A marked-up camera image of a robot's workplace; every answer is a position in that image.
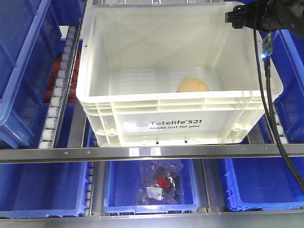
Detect blue bin lower middle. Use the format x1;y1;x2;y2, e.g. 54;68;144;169
104;159;198;214

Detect blue bin lower right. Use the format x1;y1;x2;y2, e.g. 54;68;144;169
217;157;304;211

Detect blue bin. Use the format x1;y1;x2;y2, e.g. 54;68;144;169
104;159;198;214
0;162;88;219
217;157;304;211
0;0;61;149
271;30;304;143

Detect metal shelf front rail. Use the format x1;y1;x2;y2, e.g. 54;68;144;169
0;143;304;164

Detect white roller track right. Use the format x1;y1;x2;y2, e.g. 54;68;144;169
274;107;288;144

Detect blue bin lower left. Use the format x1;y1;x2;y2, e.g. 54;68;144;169
0;162;88;219

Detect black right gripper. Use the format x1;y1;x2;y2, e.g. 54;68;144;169
225;0;297;31

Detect green circuit board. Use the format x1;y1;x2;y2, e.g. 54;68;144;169
261;32;273;59

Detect white roller track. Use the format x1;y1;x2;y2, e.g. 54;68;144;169
274;107;288;144
38;26;79;149

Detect blue bin upper left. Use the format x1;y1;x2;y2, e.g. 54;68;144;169
0;0;61;149

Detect black cable right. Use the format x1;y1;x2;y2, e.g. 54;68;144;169
253;26;304;193

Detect white plastic tote box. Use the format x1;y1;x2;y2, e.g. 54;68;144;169
76;1;284;147

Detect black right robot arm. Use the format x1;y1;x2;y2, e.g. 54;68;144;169
225;0;304;38

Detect red items behind rollers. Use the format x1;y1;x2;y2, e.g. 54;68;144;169
43;49;81;103

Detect clear bag of parts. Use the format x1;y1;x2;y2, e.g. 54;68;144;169
137;160;184;205

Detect blue bin upper right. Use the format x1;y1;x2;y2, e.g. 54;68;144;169
271;30;304;143

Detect cream foam baseball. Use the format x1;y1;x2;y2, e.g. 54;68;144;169
177;77;209;92

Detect white roller track left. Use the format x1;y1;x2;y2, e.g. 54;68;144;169
38;26;79;149

